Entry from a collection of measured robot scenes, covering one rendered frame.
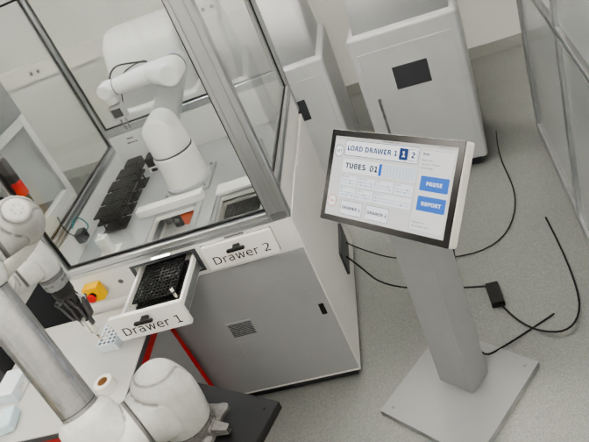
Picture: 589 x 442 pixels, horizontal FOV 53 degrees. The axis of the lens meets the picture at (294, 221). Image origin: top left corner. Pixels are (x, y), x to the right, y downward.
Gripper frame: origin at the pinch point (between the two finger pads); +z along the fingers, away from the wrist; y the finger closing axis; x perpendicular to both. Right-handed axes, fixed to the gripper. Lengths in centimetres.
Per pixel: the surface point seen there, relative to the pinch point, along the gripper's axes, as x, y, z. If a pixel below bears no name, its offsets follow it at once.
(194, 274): 18.3, 37.8, 2.9
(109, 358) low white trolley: -5.3, 2.0, 13.5
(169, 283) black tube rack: 15.6, 28.1, 2.5
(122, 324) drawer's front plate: -4.4, 15.6, -0.2
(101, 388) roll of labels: -23.4, 8.1, 9.5
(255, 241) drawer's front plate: 25, 64, 0
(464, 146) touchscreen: 0, 144, -29
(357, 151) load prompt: 23, 111, -25
